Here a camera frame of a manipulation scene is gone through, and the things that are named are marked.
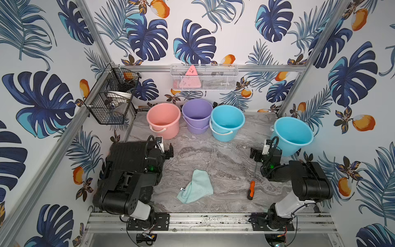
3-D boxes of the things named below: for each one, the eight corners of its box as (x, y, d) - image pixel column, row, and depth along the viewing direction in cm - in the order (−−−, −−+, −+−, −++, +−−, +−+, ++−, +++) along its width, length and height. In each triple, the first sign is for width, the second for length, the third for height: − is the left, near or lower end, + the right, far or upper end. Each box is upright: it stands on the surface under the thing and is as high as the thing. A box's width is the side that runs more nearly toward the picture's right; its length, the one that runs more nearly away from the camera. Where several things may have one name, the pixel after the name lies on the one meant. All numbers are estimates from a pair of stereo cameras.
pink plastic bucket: (150, 145, 105) (143, 127, 91) (156, 121, 119) (150, 103, 105) (180, 145, 105) (177, 128, 91) (182, 121, 119) (180, 103, 105)
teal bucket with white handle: (210, 147, 104) (212, 130, 90) (208, 123, 118) (210, 105, 103) (241, 147, 104) (248, 130, 90) (236, 123, 118) (241, 105, 103)
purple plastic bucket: (183, 137, 109) (180, 120, 95) (184, 115, 122) (183, 98, 109) (211, 137, 109) (213, 120, 96) (210, 116, 123) (211, 98, 109)
